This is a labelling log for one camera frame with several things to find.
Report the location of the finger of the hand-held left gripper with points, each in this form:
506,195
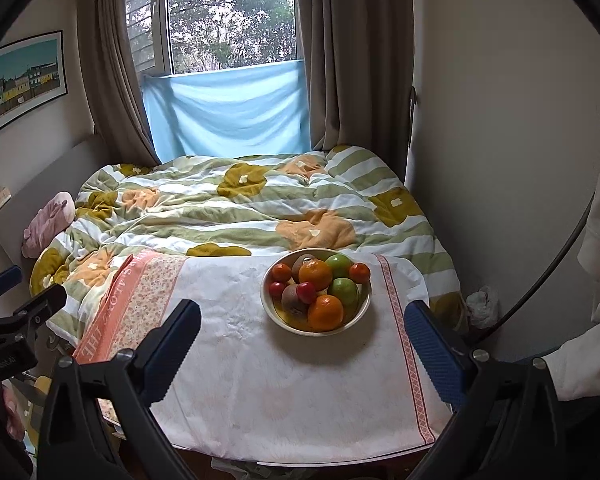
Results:
2,280
37,302

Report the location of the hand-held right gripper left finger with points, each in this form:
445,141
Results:
172,355

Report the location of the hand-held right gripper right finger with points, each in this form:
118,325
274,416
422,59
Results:
435,355

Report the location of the yellow duck print bowl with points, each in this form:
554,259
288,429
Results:
271,310

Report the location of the round green fruit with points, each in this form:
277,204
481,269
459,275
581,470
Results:
340,264
345,292

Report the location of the orange-red tomato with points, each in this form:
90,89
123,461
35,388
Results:
360,272

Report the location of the large orange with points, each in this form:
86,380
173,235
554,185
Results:
315,275
326,312

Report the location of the red cherry tomato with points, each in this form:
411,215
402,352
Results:
306,292
277,289

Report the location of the small orange tomato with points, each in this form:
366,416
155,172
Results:
281,272

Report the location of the brown kiwi with sticker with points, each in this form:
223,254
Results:
300,266

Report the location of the person's right forearm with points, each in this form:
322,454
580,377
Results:
585,365

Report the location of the person's left hand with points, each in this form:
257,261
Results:
7,412

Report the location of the yellow object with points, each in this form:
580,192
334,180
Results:
42,389

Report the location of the white plastic bag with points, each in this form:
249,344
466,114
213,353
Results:
482,307

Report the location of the pink plush pillow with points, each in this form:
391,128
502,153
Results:
47,222

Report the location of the grey headboard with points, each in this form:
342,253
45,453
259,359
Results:
35,180

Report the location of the white tablecloth with pink border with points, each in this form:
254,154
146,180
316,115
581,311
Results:
280,385

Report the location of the green striped flower blanket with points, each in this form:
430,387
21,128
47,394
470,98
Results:
205,200

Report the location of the brown left curtain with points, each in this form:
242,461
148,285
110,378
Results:
115,60

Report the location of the brown curtain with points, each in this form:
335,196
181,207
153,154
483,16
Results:
115,60
355,60

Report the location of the light blue cloth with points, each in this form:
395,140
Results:
225,110

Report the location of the dark curtain tieback hook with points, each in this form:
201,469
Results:
412,97

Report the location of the brown right curtain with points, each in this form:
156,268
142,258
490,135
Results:
355,60

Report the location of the window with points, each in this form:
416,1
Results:
225,15

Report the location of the wall switch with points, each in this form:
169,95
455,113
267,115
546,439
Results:
0,198

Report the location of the framed wall poster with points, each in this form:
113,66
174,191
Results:
25,80

